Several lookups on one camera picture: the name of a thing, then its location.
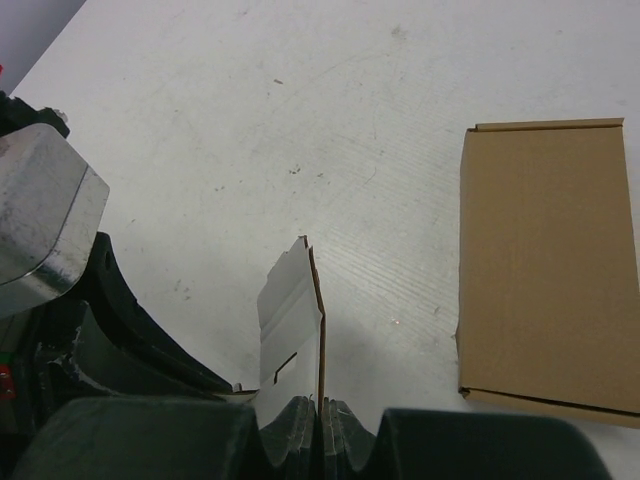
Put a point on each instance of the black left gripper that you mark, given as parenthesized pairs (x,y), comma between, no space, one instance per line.
(52,202)

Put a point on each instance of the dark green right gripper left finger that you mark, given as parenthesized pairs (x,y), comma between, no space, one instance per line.
(171,438)

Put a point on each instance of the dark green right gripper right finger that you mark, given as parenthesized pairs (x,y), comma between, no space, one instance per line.
(425,444)

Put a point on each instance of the white paper box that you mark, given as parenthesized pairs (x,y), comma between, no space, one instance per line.
(292,321)

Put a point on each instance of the brown folded cardboard box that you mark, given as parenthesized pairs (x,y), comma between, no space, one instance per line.
(548,281)

